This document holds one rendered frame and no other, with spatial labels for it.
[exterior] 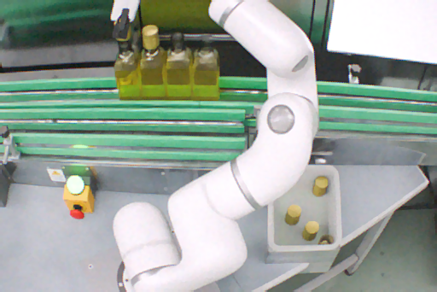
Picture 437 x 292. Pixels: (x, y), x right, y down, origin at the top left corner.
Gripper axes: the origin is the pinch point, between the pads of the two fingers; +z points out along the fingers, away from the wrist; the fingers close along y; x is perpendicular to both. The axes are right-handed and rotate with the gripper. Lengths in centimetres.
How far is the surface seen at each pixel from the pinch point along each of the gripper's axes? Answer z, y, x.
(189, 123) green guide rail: 22.7, 5.9, 20.1
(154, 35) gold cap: 1.1, 0.9, 7.2
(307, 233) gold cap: 26, 28, 49
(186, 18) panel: 7.3, -12.7, 14.6
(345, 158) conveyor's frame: 25, 6, 61
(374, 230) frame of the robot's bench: 56, 11, 88
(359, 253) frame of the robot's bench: 75, 11, 93
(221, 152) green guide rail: 21.0, 13.4, 27.1
